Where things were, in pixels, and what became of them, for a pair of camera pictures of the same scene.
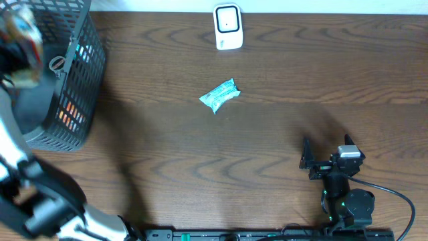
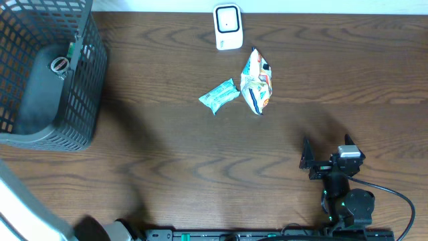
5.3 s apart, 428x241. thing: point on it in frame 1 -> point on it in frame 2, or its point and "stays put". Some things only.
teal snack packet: x=220 y=94 stays put
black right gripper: x=307 y=161 stays put
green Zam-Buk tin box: x=57 y=64 stays put
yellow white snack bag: x=21 y=51 -> x=256 y=82
